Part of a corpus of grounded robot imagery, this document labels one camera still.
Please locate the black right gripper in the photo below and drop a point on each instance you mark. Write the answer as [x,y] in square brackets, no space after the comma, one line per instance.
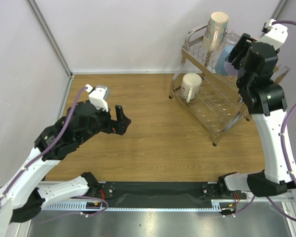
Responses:
[239,52]

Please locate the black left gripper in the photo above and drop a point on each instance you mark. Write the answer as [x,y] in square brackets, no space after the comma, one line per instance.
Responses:
[118,127]

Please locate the clear glass cup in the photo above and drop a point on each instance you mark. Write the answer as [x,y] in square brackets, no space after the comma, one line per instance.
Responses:
[231,38]

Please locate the cream patterned ceramic mug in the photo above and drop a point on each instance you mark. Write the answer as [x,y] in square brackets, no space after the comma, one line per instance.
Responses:
[215,31]

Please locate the lilac plastic cup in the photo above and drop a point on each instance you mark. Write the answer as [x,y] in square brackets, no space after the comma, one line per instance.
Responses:
[229,69]

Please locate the blue plastic cup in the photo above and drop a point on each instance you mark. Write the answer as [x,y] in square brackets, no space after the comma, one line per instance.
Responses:
[222,58]

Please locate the green interior white mug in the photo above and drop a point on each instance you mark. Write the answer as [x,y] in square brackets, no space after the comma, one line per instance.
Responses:
[190,86]

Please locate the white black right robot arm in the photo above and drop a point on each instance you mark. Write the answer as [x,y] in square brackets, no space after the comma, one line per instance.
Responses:
[266,103]

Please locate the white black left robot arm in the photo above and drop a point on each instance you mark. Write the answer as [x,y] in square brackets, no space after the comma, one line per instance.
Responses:
[82,121]

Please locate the white object bottom left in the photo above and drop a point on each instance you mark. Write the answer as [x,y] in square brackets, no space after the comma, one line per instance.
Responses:
[6,212]

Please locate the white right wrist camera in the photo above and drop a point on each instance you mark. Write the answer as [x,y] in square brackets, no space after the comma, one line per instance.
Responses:
[275,34]

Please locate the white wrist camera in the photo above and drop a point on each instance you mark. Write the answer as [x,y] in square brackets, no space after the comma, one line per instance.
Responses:
[98,96]
[275,34]

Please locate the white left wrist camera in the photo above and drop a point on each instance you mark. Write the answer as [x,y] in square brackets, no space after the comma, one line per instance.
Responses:
[98,96]

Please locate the aluminium right corner post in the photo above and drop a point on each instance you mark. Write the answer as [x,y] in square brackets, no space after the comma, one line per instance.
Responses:
[279,9]

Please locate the aluminium corner post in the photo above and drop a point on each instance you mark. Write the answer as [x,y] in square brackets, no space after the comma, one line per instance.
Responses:
[279,9]
[49,35]

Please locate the steel wire dish rack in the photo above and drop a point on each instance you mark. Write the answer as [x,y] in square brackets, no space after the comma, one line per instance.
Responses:
[218,105]

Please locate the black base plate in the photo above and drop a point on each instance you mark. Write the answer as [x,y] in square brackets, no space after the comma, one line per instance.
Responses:
[163,191]

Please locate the aluminium slotted rail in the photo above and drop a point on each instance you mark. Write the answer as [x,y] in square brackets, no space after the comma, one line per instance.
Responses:
[214,205]

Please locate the aluminium left corner post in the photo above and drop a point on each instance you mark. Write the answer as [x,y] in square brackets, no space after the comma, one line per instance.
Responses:
[49,35]

